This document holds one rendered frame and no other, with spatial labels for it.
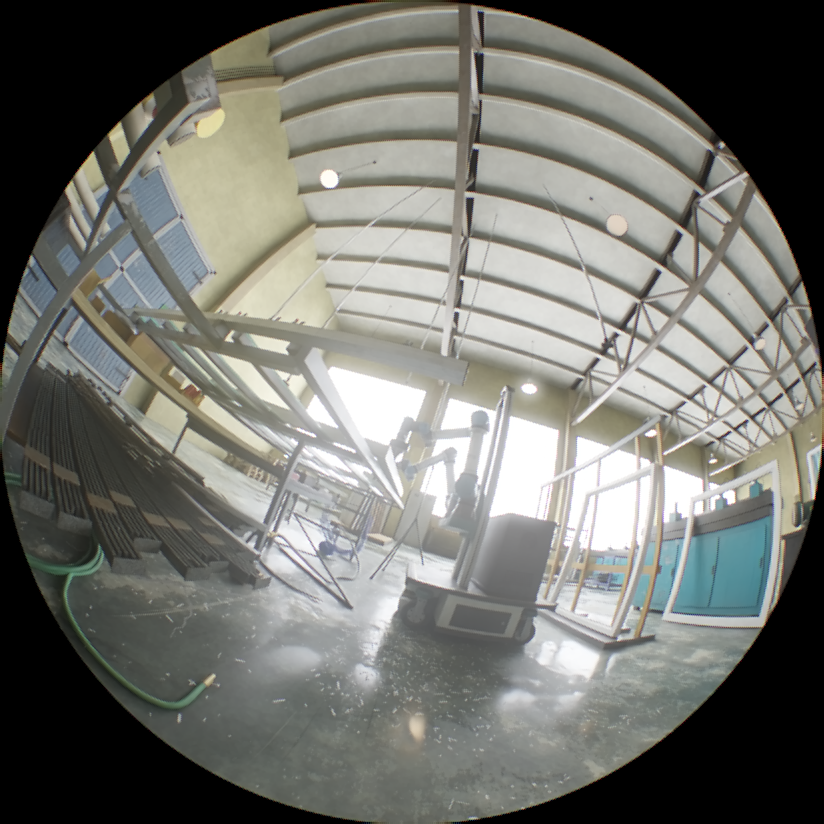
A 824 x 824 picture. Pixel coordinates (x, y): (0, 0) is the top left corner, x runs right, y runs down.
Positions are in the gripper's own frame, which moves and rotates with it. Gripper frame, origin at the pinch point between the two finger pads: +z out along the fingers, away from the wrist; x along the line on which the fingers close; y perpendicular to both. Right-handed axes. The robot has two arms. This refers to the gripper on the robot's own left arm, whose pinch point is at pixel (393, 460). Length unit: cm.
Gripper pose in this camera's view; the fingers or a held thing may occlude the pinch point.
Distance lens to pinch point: 162.1
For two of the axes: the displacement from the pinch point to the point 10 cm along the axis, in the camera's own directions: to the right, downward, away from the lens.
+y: 0.1, 4.5, 8.9
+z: -3.2, 8.5, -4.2
